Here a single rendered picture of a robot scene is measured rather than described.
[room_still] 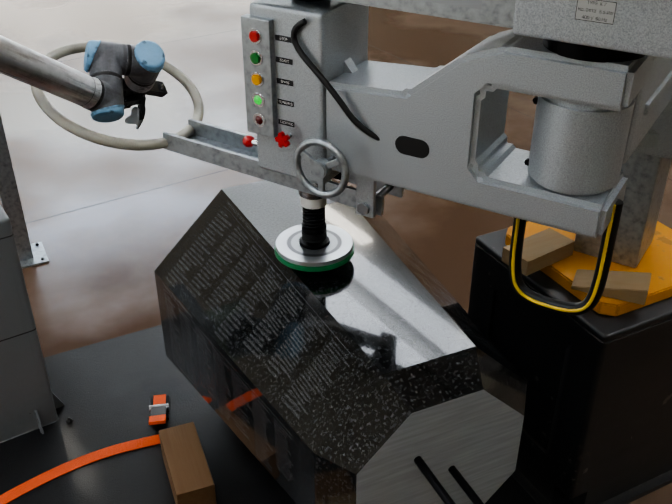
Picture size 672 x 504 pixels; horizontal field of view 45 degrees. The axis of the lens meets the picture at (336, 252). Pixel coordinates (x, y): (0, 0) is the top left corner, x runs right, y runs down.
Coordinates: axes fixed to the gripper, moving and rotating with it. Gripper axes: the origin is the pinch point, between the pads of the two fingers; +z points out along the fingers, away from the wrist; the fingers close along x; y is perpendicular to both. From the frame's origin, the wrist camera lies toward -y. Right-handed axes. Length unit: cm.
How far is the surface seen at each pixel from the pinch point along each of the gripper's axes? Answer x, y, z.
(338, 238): 70, -24, -52
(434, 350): 107, -20, -82
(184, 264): 55, 2, -1
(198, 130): 25.3, -3.4, -36.0
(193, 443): 109, 11, 24
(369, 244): 73, -35, -48
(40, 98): 6.0, 34.9, -31.7
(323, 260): 75, -15, -56
